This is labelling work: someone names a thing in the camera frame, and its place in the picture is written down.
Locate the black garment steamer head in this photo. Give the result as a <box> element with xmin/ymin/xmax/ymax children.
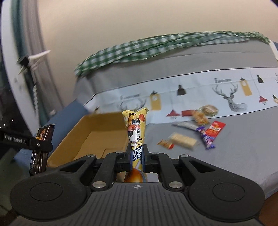
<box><xmin>17</xmin><ymin>56</ymin><xmax>29</xmax><ymax>68</ymax></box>

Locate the orange nut snack packet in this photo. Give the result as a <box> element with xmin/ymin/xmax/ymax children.
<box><xmin>192</xmin><ymin>110</ymin><xmax>209</xmax><ymax>125</ymax></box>

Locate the dark brown chocolate bar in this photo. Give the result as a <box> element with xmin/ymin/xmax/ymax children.
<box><xmin>29</xmin><ymin>124</ymin><xmax>55</xmax><ymax>176</ymax></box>

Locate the yellow cartoon snack packet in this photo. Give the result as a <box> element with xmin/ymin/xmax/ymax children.
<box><xmin>122</xmin><ymin>108</ymin><xmax>148</xmax><ymax>183</ymax></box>

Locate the brown cardboard box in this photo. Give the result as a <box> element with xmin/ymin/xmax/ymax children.
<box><xmin>47</xmin><ymin>112</ymin><xmax>129</xmax><ymax>168</ymax></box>

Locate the white wall hook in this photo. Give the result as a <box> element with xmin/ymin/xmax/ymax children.
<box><xmin>18</xmin><ymin>50</ymin><xmax>51</xmax><ymax>74</ymax></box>

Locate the clear green snack packet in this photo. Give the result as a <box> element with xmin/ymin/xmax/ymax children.
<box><xmin>201</xmin><ymin>104</ymin><xmax>219</xmax><ymax>117</ymax></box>

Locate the grey printed sofa cover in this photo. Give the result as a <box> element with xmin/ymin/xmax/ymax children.
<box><xmin>74</xmin><ymin>40</ymin><xmax>277</xmax><ymax>196</ymax></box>

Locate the white door frame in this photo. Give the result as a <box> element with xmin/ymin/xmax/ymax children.
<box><xmin>1</xmin><ymin>1</ymin><xmax>39</xmax><ymax>135</ymax></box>

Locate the red snack packet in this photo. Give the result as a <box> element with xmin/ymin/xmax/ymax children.
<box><xmin>181</xmin><ymin>110</ymin><xmax>195</xmax><ymax>117</ymax></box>
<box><xmin>205</xmin><ymin>121</ymin><xmax>226</xmax><ymax>141</ymax></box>

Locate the flat red snack packet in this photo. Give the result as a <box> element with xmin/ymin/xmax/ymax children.
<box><xmin>181</xmin><ymin>110</ymin><xmax>195</xmax><ymax>117</ymax></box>

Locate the purple snack packet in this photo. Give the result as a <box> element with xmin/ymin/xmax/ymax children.
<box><xmin>197</xmin><ymin>127</ymin><xmax>215</xmax><ymax>150</ymax></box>

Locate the green checkered cloth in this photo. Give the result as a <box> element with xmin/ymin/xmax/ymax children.
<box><xmin>74</xmin><ymin>31</ymin><xmax>270</xmax><ymax>78</ymax></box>

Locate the grey curtain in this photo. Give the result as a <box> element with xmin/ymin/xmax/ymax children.
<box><xmin>11</xmin><ymin>1</ymin><xmax>64</xmax><ymax>126</ymax></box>

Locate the silver striped snack packet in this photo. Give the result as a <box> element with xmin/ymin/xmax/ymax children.
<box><xmin>173</xmin><ymin>122</ymin><xmax>199</xmax><ymax>131</ymax></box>

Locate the beige cracker packet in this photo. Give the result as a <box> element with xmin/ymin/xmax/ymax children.
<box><xmin>169</xmin><ymin>133</ymin><xmax>197</xmax><ymax>149</ymax></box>

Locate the small orange candy packet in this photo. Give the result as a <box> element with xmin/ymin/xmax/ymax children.
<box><xmin>157</xmin><ymin>139</ymin><xmax>174</xmax><ymax>150</ymax></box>

